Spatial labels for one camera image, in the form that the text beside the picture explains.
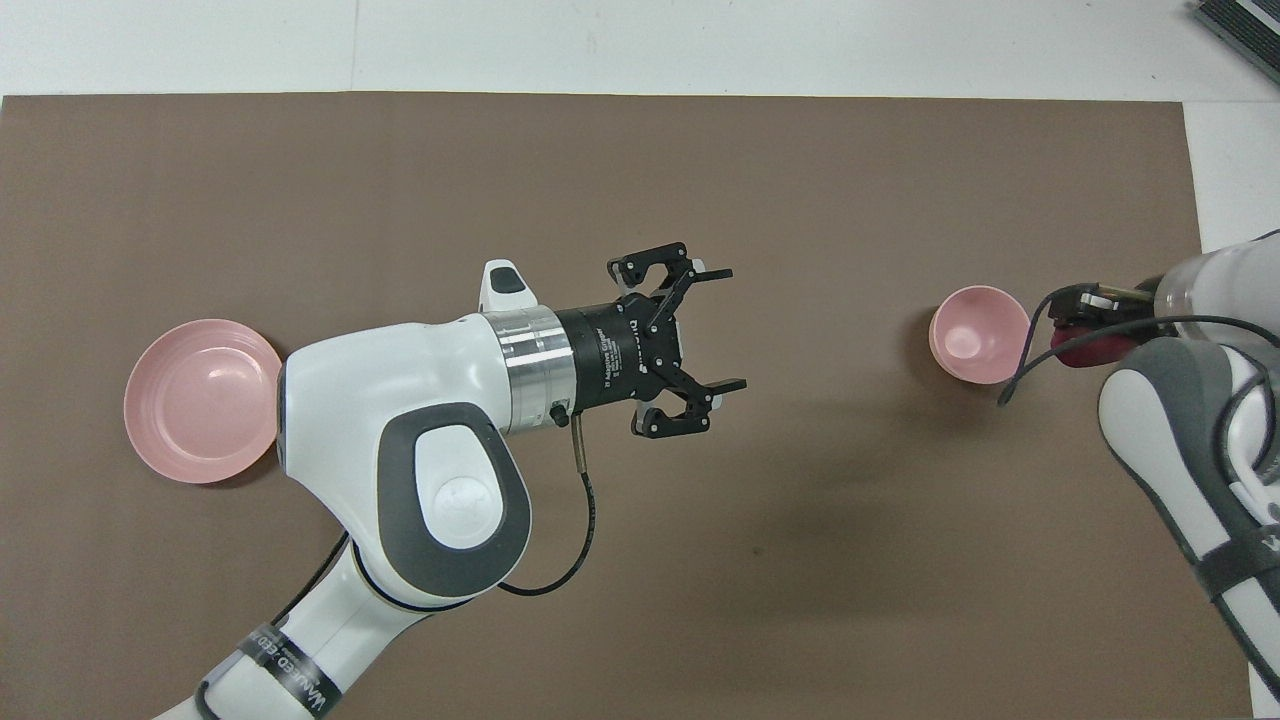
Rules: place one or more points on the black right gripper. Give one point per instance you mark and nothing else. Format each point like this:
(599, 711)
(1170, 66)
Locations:
(1120, 311)

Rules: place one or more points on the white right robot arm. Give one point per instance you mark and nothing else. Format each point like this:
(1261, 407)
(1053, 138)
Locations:
(1180, 420)

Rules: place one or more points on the pink bowl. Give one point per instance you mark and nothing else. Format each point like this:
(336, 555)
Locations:
(975, 335)

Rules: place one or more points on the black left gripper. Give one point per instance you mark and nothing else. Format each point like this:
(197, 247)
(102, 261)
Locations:
(615, 350)

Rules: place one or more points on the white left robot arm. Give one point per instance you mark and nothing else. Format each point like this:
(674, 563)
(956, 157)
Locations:
(400, 380)

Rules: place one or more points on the dark grey slatted object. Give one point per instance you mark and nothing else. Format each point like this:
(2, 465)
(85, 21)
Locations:
(1245, 30)

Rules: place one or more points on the dark red apple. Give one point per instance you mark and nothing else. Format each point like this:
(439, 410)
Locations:
(1095, 348)

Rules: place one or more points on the brown table mat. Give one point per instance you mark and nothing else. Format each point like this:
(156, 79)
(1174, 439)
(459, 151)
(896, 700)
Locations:
(800, 560)

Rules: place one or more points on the pink plate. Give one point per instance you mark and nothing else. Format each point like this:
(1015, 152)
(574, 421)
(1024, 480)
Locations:
(190, 400)

